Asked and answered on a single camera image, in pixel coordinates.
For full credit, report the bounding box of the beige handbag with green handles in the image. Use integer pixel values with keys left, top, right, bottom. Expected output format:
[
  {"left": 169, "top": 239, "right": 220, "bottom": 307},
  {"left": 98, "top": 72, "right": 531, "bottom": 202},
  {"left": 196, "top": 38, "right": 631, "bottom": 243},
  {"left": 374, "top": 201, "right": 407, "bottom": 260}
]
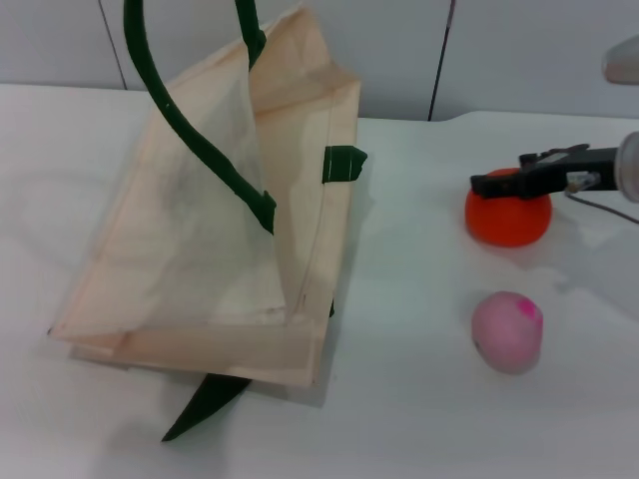
[{"left": 48, "top": 0, "right": 369, "bottom": 443}]

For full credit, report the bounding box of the pink toy peach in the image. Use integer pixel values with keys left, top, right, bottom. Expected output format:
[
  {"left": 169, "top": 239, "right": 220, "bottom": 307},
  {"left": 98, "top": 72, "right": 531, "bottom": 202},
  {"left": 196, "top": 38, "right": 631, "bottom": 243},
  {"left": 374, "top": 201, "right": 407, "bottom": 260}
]
[{"left": 471, "top": 291, "right": 544, "bottom": 374}]

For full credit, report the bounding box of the orange toy fruit with stem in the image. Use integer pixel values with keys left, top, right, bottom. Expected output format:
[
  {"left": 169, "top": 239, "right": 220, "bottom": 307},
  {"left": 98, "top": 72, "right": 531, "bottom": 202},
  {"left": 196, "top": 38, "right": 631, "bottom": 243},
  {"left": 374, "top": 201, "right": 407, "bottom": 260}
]
[{"left": 463, "top": 168, "right": 553, "bottom": 248}]

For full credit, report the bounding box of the grey right arm cable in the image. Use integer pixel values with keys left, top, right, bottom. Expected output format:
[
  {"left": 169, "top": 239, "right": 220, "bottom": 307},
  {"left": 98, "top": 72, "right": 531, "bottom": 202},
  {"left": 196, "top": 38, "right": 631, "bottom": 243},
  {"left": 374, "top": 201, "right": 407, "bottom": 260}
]
[{"left": 566, "top": 187, "right": 639, "bottom": 225}]

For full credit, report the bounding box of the thin dark background pole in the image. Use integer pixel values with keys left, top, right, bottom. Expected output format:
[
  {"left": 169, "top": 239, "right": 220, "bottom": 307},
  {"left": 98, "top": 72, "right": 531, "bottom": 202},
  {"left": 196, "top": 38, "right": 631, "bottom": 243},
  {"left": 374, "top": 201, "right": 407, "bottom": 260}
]
[{"left": 427, "top": 0, "right": 456, "bottom": 122}]

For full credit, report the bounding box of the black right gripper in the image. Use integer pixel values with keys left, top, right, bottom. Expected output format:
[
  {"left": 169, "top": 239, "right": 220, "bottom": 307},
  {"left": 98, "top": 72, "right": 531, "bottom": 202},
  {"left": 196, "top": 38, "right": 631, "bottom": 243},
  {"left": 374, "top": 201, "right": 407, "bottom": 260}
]
[{"left": 471, "top": 144, "right": 623, "bottom": 202}]

